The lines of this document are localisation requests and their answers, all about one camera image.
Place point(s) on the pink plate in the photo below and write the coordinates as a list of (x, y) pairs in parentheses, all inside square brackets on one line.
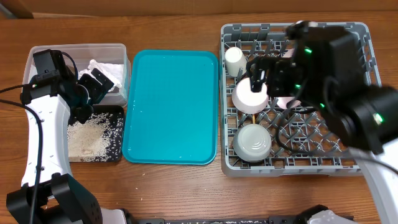
[(284, 102)]

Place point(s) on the pile of rice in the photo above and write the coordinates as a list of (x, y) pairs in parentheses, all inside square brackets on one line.
[(88, 140)]

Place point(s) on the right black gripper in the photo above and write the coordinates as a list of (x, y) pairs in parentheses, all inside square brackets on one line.
[(277, 68)]

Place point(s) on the pink small bowl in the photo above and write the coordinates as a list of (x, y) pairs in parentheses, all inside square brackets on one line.
[(247, 101)]

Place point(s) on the white napkin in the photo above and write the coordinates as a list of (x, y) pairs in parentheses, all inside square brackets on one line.
[(112, 71)]

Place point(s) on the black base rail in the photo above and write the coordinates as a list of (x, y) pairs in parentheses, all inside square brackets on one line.
[(278, 219)]

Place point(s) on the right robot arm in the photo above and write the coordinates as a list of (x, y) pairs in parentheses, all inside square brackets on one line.
[(363, 116)]

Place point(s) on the black plastic tray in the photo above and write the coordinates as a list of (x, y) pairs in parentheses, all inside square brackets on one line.
[(115, 137)]

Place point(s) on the grey dishwasher rack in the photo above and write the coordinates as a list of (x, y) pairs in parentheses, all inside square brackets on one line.
[(317, 149)]

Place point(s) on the cream paper cup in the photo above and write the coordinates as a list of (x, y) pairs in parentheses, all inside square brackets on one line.
[(235, 61)]

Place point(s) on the clear plastic bin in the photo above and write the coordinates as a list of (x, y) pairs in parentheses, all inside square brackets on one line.
[(81, 55)]

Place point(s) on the teal serving tray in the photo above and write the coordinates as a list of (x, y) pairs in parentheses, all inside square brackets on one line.
[(172, 109)]

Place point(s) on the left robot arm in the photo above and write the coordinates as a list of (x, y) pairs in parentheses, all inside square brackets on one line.
[(49, 193)]

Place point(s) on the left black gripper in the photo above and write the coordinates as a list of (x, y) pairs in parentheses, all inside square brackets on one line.
[(81, 114)]

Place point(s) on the white bowl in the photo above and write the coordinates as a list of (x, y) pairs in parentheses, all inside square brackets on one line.
[(252, 143)]

